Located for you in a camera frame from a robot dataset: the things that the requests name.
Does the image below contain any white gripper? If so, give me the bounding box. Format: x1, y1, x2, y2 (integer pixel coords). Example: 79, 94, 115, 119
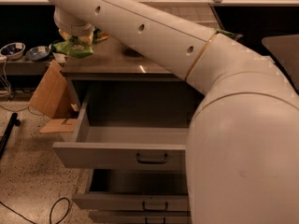
53, 7, 94, 46

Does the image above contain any green rice chip bag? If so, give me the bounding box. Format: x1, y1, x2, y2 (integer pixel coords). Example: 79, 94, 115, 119
50, 28, 110, 59

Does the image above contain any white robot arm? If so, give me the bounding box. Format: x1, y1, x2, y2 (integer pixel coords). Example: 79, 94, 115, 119
49, 0, 299, 224

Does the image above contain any grey drawer cabinet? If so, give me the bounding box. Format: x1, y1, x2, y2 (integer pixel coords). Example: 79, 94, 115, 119
61, 2, 243, 224

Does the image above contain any open top drawer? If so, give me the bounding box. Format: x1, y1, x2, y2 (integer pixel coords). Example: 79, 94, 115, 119
53, 91, 193, 171

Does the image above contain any open drawer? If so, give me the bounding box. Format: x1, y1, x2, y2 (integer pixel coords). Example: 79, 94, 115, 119
72, 169, 189, 212
53, 91, 193, 171

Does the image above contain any open middle drawer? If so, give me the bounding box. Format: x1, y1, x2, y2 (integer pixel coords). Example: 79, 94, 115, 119
72, 169, 189, 212

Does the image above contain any green chip bag on counter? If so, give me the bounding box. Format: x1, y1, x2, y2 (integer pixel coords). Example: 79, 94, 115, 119
216, 29, 243, 41

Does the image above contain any bottom drawer front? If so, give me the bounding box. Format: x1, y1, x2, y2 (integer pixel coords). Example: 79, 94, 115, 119
89, 211, 192, 224

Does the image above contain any white paper cup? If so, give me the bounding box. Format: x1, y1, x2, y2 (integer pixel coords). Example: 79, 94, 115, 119
49, 46, 66, 63

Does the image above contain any dark blue bowl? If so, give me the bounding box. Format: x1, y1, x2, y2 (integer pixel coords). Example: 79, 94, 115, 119
26, 46, 50, 62

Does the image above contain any brown cardboard box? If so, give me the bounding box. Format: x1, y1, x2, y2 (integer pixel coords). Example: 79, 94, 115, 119
29, 60, 77, 133

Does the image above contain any white rimmed bowl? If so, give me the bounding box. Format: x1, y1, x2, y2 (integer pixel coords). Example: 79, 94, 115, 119
0, 42, 25, 61

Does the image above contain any low side shelf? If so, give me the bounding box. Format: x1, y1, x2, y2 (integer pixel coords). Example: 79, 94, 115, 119
0, 56, 64, 76

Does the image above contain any black stand leg left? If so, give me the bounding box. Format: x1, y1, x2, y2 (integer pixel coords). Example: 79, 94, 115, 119
0, 112, 21, 159

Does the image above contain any black floor cable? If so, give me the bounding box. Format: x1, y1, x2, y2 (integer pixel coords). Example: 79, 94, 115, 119
0, 197, 72, 224

